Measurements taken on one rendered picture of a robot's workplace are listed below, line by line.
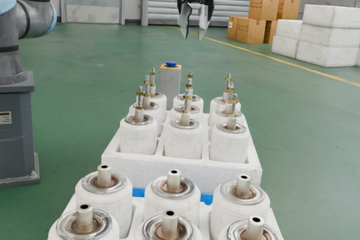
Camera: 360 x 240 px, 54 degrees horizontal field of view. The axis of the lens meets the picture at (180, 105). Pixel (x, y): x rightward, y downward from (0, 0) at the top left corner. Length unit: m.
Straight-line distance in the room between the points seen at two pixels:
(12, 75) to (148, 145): 0.43
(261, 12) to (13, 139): 4.04
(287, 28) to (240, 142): 3.19
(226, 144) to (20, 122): 0.58
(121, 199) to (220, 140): 0.36
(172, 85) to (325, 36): 2.49
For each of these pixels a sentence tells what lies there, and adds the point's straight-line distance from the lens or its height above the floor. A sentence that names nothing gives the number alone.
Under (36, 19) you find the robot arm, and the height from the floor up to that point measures 0.47.
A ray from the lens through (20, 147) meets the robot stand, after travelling 1.12.
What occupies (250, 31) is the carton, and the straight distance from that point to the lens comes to 4.73.
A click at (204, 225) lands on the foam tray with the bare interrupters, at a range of 0.67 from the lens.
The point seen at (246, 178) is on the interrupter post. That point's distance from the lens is 0.62.
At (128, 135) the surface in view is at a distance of 0.89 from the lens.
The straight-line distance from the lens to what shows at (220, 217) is 0.62.
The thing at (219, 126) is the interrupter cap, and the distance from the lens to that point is 0.91.
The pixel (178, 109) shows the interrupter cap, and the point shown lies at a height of 0.25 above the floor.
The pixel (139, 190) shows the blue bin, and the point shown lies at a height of 0.12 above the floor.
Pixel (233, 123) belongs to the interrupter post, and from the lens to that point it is 0.90.
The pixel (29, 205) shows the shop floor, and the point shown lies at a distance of 1.07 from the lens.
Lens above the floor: 0.57
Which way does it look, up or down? 17 degrees down
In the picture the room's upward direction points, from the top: 4 degrees clockwise
